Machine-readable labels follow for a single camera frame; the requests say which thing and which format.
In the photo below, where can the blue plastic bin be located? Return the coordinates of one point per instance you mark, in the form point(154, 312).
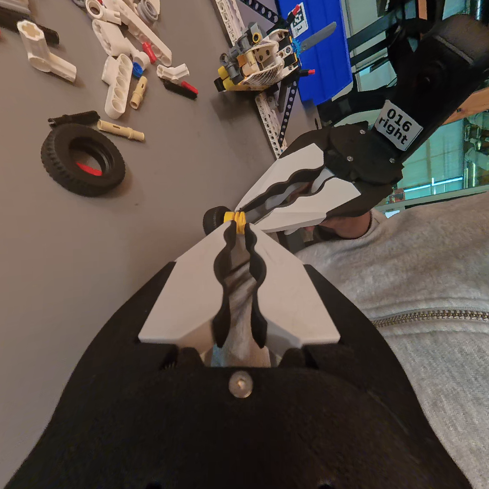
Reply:
point(324, 57)

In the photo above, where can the pile of loose lego pieces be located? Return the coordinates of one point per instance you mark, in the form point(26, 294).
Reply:
point(118, 88)

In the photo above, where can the yellow lego wheel hub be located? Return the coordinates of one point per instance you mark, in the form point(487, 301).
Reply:
point(240, 221)

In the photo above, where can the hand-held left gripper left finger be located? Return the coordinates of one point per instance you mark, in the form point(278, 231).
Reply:
point(179, 305)

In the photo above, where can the black lego tyre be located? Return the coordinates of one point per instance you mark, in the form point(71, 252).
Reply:
point(53, 160)
point(212, 221)

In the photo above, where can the person's right forearm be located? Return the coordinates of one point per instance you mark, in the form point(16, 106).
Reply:
point(378, 217)

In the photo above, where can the red lego pin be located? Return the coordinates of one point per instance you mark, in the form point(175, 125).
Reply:
point(89, 170)

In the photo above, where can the zebra striped lego aircraft model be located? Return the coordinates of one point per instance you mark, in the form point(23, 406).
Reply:
point(263, 57)

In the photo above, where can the person's grey hoodie torso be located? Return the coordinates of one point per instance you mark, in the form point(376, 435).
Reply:
point(401, 286)

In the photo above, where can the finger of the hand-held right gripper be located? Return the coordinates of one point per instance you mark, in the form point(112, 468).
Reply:
point(317, 206)
point(290, 164)

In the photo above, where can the tan lego pin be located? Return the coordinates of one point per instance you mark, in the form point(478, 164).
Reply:
point(118, 130)

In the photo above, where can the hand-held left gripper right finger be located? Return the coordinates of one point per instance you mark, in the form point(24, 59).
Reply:
point(298, 305)

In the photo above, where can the person's right hand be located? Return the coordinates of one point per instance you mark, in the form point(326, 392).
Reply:
point(347, 227)

